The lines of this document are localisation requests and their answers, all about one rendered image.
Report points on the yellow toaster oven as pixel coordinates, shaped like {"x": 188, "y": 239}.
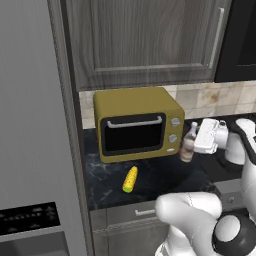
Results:
{"x": 133, "y": 101}

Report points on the black extractor hood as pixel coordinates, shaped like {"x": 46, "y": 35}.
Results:
{"x": 238, "y": 36}

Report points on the grey fridge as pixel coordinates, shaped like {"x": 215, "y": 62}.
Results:
{"x": 33, "y": 116}

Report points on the grey stove knob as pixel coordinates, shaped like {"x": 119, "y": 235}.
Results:
{"x": 230, "y": 200}

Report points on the grey wood cupboard door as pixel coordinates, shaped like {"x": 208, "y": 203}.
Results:
{"x": 143, "y": 36}

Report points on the black toaster oven door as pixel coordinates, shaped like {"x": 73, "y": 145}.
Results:
{"x": 133, "y": 138}

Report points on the silver toaster oven knob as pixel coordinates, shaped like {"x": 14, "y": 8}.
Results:
{"x": 172, "y": 138}
{"x": 175, "y": 122}

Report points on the grey lower cupboard door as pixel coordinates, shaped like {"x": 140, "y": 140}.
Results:
{"x": 130, "y": 243}

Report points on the black and grey stove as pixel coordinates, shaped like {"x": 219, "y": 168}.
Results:
{"x": 213, "y": 168}

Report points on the yellow corn cob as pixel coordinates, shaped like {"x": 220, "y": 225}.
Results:
{"x": 130, "y": 180}

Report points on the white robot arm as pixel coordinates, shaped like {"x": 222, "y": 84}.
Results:
{"x": 193, "y": 220}

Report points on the grey drawer front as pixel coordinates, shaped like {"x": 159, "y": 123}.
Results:
{"x": 123, "y": 216}

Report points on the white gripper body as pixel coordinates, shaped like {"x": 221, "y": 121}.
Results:
{"x": 206, "y": 136}

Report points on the clear liquor bottle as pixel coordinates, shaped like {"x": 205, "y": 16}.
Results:
{"x": 188, "y": 146}

